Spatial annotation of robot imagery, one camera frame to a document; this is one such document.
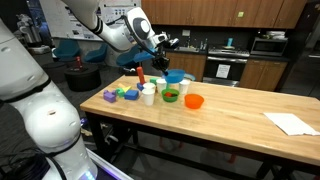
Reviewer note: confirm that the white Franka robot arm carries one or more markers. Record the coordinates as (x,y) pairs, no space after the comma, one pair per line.
(50,116)

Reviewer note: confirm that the white paper sign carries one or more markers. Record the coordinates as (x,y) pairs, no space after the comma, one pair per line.
(223,71)

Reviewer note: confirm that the green sticky note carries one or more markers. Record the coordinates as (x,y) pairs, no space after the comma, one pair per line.
(240,14)

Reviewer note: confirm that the long green foam block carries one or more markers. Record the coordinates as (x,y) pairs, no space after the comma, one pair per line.
(153,81)

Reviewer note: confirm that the red bottle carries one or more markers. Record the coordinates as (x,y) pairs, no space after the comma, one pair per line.
(79,63)

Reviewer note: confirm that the large black round ottoman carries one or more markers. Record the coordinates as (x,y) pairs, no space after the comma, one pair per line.
(83,80)

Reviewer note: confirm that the white wall poster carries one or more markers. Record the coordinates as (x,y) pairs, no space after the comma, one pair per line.
(66,26)

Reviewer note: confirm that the orange plastic bowl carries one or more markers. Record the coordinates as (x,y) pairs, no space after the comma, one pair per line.
(194,101)

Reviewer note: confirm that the stack of white plates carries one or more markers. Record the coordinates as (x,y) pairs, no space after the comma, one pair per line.
(276,34)

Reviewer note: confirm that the purple notched foam block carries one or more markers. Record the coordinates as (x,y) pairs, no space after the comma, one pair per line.
(106,91)

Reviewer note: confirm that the translucent plastic cup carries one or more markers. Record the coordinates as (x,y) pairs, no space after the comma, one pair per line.
(161,86)

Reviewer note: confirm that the teal lounge chair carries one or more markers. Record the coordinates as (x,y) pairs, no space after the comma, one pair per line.
(125,60)
(66,50)
(96,55)

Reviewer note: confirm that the black refrigerator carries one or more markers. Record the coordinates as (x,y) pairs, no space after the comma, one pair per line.
(303,50)

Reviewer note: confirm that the yellow foam triangle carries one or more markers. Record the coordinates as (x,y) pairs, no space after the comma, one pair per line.
(126,89)

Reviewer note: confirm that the light blue plastic chair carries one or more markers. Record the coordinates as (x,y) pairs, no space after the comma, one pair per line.
(190,77)

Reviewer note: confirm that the red stool wooden seat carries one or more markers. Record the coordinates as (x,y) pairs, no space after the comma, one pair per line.
(232,158)
(162,143)

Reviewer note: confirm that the white paper napkin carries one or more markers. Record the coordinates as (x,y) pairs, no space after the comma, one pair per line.
(290,124)

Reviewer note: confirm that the tan foam cylinder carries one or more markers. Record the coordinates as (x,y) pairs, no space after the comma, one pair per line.
(120,85)

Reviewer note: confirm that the small dark round ottoman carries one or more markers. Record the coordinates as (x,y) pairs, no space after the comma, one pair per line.
(56,73)

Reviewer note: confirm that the small blue foam block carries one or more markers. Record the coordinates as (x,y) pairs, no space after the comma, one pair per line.
(140,87)

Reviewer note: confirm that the steel kitchen sink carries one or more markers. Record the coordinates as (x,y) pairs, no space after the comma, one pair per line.
(186,49)

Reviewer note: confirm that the blue plastic bowl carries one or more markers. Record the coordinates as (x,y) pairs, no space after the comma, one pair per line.
(175,76)

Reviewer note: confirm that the black kettle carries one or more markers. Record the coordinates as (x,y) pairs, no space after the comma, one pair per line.
(173,43)

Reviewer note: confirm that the green foam arch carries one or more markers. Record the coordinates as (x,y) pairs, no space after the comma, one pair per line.
(119,93)

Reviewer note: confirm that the wooden upper cabinets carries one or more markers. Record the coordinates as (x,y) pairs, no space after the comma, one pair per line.
(216,13)

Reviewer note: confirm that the blue foam cube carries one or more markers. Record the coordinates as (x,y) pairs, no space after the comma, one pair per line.
(131,95)

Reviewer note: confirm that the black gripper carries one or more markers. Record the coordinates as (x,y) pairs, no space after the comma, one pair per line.
(161,61)

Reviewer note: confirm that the purple rectangular foam block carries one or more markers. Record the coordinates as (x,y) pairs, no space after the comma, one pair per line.
(110,98)

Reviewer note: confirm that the black metal table frame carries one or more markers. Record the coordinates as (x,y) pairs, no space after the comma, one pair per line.
(96,133)

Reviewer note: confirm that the white robot base platform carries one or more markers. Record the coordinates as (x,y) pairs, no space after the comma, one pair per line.
(110,168)

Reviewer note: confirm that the white wall plate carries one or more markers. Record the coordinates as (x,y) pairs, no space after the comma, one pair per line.
(186,33)

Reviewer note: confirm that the blue bottle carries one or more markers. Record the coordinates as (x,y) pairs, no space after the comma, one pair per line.
(229,42)

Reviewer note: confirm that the green plastic bowl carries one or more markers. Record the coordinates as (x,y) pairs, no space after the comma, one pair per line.
(170,99)

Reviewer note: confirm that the stainless microwave oven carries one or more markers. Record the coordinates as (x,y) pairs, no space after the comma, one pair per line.
(268,46)

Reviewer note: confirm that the red foam cylinder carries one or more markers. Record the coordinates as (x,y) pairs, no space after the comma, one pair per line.
(140,75)

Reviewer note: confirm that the stainless kitchen stove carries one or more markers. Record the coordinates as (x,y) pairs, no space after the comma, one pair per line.
(240,66)

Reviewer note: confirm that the red toy strawberry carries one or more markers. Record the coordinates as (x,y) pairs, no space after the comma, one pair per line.
(168,95)

